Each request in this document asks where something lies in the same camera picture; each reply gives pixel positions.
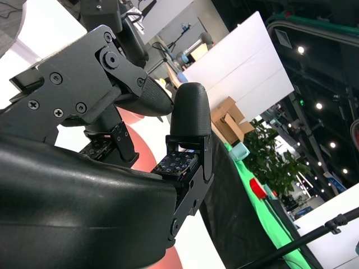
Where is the red round object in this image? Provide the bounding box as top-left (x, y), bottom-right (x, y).
top-left (248, 177), bottom-right (267, 201)

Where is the pink plastic bowl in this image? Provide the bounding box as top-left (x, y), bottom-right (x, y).
top-left (117, 108), bottom-right (183, 269)

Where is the light wooden panel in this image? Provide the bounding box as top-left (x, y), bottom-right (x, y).
top-left (164, 60), bottom-right (185, 88)

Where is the green leafy plant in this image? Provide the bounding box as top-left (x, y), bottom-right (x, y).
top-left (243, 117), bottom-right (312, 202)

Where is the white partition panel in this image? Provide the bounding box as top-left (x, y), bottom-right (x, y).
top-left (142, 0), bottom-right (195, 38)

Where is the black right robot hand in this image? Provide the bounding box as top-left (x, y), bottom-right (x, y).
top-left (0, 24), bottom-right (215, 269)

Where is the brown cardboard box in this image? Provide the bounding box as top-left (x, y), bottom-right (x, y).
top-left (210, 96), bottom-right (245, 124)
top-left (215, 112), bottom-right (256, 145)

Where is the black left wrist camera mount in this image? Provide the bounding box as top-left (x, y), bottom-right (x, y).
top-left (80, 0), bottom-right (124, 39)

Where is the small teal box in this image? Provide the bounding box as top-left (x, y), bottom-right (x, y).
top-left (230, 141), bottom-right (251, 163)

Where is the black boom pole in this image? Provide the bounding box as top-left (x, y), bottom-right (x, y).
top-left (242, 206), bottom-right (359, 269)

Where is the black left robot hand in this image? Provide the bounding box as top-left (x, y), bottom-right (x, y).
top-left (119, 15), bottom-right (150, 69)

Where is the large white foam board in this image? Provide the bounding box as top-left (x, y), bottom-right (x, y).
top-left (181, 10), bottom-right (295, 120)

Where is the green cloth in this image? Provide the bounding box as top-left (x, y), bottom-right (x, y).
top-left (224, 141), bottom-right (312, 269)

